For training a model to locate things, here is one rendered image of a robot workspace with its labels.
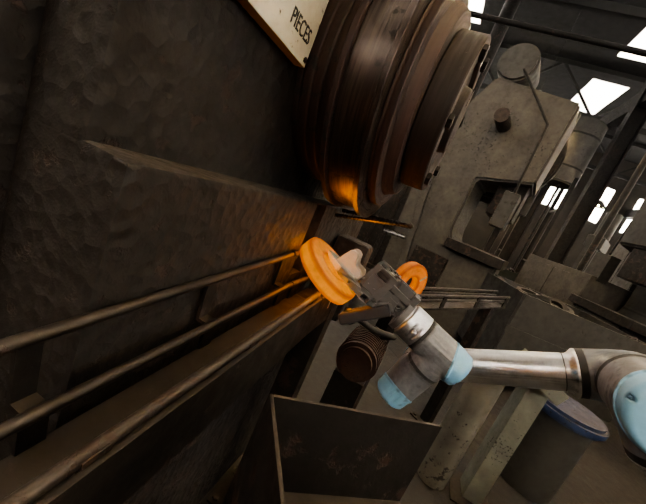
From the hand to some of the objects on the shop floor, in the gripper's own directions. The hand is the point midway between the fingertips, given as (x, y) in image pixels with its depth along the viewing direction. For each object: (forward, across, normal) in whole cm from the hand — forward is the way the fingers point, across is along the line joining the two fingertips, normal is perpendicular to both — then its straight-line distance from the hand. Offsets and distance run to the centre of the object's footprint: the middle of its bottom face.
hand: (330, 257), depth 72 cm
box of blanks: (-149, -243, +32) cm, 287 cm away
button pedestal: (-95, -67, +50) cm, 126 cm away
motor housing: (-38, -32, +69) cm, 85 cm away
